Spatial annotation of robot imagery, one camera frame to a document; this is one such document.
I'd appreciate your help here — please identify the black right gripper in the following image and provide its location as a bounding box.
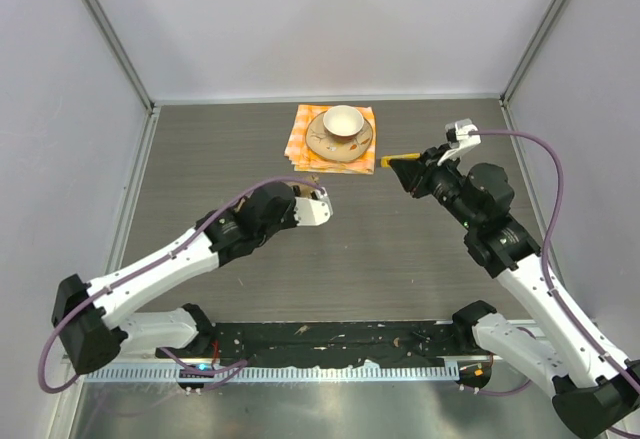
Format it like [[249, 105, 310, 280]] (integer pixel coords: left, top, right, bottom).
[[391, 143, 480, 231]]

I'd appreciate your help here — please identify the yellow utility knife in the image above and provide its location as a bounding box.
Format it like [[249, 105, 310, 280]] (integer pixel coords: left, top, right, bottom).
[[377, 153, 421, 168]]

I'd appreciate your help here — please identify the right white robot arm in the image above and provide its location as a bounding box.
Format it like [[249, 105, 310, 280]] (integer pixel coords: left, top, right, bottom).
[[383, 146, 639, 438]]

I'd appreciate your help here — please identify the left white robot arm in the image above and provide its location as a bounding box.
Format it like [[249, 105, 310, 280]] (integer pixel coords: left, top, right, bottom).
[[52, 181, 300, 375]]

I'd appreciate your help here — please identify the white ceramic tea cup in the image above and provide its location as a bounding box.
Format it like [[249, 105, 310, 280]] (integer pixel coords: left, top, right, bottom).
[[322, 105, 364, 137]]

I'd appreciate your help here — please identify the beige floral saucer plate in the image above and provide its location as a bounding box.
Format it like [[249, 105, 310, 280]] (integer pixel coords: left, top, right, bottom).
[[305, 109, 376, 163]]

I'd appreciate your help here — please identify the orange checkered cloth napkin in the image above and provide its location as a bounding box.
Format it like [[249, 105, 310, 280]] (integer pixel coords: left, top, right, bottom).
[[284, 104, 377, 175]]

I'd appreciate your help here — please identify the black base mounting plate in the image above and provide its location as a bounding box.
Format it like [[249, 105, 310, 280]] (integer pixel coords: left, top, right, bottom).
[[172, 321, 489, 369]]

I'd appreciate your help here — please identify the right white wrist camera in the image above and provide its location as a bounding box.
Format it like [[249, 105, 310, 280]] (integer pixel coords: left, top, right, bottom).
[[437, 119, 481, 166]]

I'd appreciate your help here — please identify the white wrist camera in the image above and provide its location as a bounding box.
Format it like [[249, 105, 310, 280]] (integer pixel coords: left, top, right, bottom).
[[437, 119, 481, 166], [294, 188, 333, 227]]

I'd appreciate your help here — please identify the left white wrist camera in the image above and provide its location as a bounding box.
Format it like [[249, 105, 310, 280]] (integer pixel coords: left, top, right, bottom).
[[294, 188, 333, 227]]

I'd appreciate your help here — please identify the slotted grey cable duct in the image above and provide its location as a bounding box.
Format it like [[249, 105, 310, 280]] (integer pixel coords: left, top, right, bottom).
[[85, 361, 459, 385]]

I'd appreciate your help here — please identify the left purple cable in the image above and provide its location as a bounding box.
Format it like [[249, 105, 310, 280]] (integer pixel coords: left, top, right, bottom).
[[38, 175, 326, 394]]

